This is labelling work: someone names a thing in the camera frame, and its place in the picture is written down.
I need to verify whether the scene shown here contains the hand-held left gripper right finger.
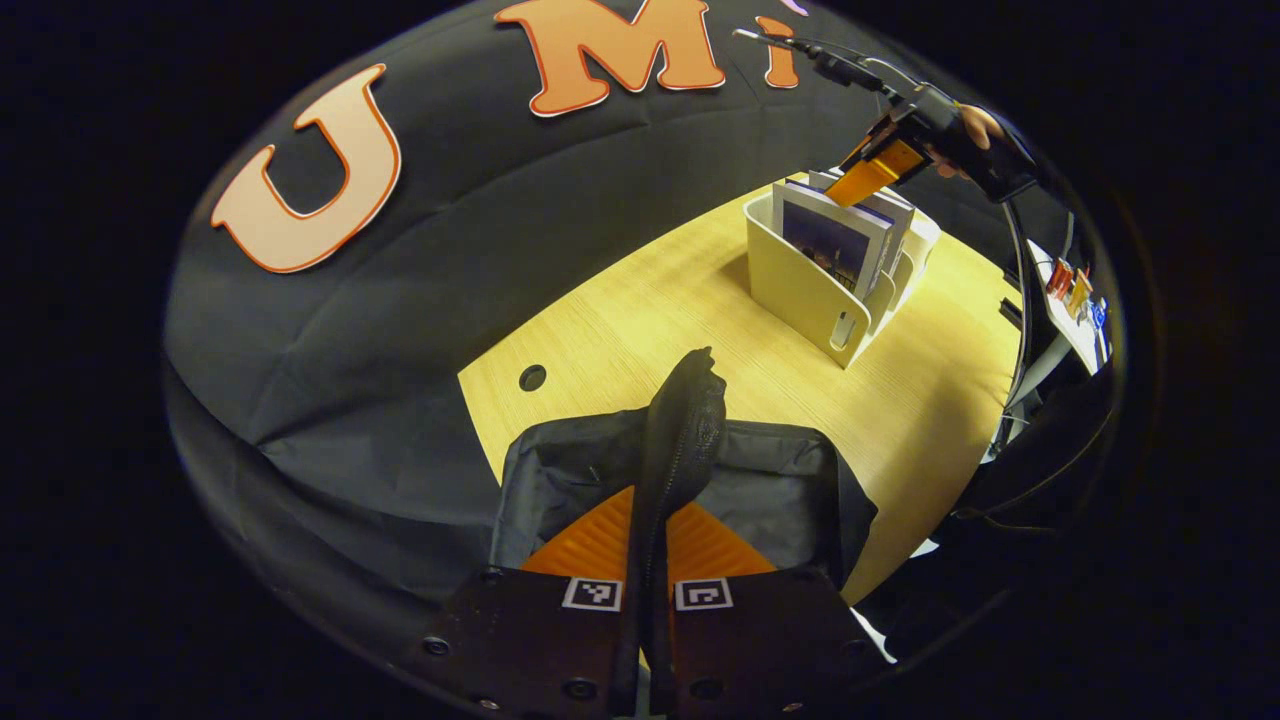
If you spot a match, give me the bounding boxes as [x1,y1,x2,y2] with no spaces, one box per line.
[668,505,891,716]

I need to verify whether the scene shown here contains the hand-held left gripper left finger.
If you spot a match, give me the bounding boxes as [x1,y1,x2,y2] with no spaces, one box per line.
[415,487,641,716]

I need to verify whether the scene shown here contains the blue cover book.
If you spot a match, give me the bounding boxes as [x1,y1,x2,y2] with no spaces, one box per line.
[778,180,898,301]

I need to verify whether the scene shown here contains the white bookshelf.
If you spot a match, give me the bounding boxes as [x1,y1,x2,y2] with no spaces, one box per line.
[743,170,943,371]

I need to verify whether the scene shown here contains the black schoolbag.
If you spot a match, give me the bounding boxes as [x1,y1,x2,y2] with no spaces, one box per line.
[490,347,879,606]

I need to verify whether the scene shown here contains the small colourful items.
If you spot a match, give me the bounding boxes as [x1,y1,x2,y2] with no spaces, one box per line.
[1045,255,1109,331]

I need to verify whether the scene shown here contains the white side table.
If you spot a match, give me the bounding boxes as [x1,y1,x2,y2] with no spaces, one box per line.
[1028,240,1113,379]

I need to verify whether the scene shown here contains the black backdrop cloth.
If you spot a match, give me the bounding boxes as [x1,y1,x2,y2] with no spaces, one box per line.
[165,0,1011,641]

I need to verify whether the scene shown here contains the grey frame pole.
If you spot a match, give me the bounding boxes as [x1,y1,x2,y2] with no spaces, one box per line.
[1003,198,1033,441]

